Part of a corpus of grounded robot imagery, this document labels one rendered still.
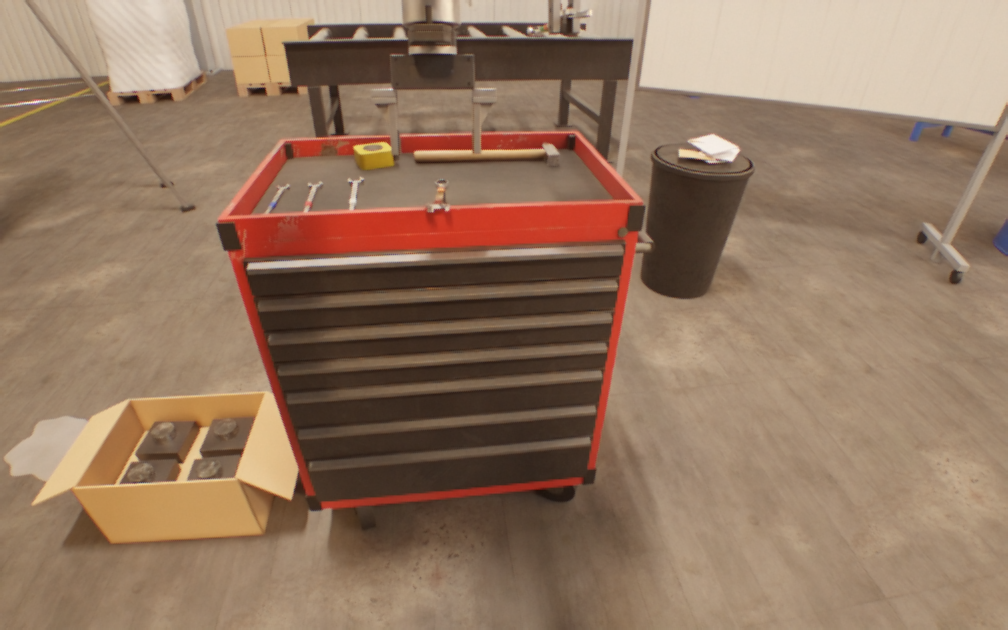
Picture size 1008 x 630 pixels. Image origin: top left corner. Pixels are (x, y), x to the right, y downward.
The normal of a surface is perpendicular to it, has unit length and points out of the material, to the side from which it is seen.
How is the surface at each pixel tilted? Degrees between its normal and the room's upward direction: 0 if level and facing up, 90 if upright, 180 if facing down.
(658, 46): 90
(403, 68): 78
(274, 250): 90
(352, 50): 90
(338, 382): 90
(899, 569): 0
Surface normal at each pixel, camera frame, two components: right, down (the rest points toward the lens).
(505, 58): 0.18, 0.56
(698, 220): -0.16, 0.62
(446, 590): 0.02, -0.82
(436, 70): 0.08, 0.38
